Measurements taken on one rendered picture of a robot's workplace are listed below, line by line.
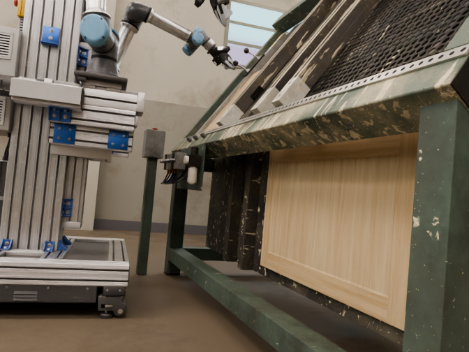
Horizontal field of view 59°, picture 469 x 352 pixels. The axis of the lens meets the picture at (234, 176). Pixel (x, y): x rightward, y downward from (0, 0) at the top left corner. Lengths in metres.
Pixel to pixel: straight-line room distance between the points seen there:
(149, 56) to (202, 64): 0.65
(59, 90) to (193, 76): 3.65
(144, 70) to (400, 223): 4.42
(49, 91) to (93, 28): 0.31
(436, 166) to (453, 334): 0.31
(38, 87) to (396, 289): 1.49
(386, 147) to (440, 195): 0.48
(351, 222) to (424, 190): 0.56
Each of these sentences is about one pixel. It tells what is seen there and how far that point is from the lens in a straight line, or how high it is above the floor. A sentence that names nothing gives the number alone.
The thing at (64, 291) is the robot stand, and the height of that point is 0.11.
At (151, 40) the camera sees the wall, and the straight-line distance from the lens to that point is 5.42.
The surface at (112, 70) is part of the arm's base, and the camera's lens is 2.01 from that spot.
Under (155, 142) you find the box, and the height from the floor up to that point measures 0.85.
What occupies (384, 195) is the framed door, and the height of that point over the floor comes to 0.61.
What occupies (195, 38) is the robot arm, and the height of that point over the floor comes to 1.49.
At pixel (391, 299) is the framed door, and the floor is 0.32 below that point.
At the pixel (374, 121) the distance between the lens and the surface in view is 1.05.
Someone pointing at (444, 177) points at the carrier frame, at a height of 0.64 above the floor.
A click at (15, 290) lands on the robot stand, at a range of 1.91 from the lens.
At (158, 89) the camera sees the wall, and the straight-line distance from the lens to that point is 5.27.
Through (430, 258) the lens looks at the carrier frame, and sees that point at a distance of 0.88.
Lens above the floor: 0.58
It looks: 2 degrees up
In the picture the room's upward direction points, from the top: 5 degrees clockwise
